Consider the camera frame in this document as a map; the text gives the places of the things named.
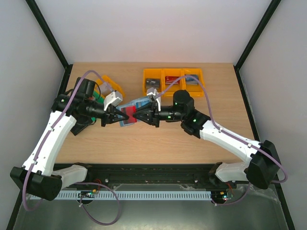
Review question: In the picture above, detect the blue leather card holder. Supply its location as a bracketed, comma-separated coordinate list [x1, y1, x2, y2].
[118, 97, 153, 127]

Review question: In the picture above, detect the black card stack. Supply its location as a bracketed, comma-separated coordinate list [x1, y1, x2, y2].
[145, 78, 161, 89]

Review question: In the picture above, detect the green storage bin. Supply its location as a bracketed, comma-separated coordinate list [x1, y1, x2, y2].
[89, 91, 104, 103]

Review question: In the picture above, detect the yellow bin with red cards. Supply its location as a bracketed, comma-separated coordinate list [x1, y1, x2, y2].
[162, 68, 186, 97]

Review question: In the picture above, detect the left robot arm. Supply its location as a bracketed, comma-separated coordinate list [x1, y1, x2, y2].
[10, 78, 128, 201]

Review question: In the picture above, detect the grey slotted cable duct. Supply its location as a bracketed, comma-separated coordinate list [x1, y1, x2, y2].
[26, 190, 212, 201]

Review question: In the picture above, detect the yellow bin left group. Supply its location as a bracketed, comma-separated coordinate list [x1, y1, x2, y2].
[95, 75, 126, 98]

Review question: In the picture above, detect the red card stack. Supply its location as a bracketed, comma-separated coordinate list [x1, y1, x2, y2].
[165, 76, 180, 85]

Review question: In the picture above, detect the black storage bin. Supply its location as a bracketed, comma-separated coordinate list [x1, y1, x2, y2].
[71, 116, 96, 136]

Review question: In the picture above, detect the purple cable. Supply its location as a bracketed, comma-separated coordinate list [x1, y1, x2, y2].
[23, 69, 120, 226]
[153, 75, 288, 207]

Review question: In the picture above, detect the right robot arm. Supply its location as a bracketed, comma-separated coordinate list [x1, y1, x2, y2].
[133, 88, 280, 189]

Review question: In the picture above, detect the blue card stack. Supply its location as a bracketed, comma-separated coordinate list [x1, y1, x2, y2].
[185, 74, 199, 85]

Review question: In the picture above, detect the yellow bin with black cards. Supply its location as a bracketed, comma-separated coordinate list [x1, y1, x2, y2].
[142, 68, 163, 95]

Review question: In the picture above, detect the white card stack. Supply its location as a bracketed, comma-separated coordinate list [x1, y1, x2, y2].
[99, 82, 113, 95]

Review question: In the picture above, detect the yellow bin with blue cards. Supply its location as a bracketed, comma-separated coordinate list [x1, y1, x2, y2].
[183, 68, 205, 97]

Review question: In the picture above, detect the red credit card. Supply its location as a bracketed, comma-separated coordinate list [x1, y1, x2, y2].
[121, 105, 136, 120]

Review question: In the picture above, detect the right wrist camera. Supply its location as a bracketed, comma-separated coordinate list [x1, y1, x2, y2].
[146, 87, 161, 111]

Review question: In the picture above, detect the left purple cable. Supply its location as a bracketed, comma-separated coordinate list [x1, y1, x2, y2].
[23, 69, 120, 226]

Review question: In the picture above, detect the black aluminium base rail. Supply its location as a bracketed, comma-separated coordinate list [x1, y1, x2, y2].
[55, 163, 281, 190]

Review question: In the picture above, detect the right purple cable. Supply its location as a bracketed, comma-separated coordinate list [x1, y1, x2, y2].
[153, 75, 288, 207]

